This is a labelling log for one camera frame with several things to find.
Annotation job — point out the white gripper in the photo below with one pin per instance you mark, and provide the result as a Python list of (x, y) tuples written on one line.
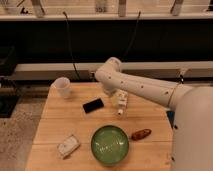
[(109, 90)]

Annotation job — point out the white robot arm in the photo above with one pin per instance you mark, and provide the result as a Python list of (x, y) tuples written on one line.
[(192, 140)]

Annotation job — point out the white sponge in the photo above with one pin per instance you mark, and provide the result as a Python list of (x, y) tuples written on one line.
[(67, 146)]

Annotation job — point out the white plastic cup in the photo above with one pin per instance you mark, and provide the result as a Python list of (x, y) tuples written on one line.
[(62, 85)]

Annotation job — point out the brown oval object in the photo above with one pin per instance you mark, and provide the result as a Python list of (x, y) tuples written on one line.
[(141, 134)]

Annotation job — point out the green bowl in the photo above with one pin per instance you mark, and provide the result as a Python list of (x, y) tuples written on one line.
[(109, 145)]

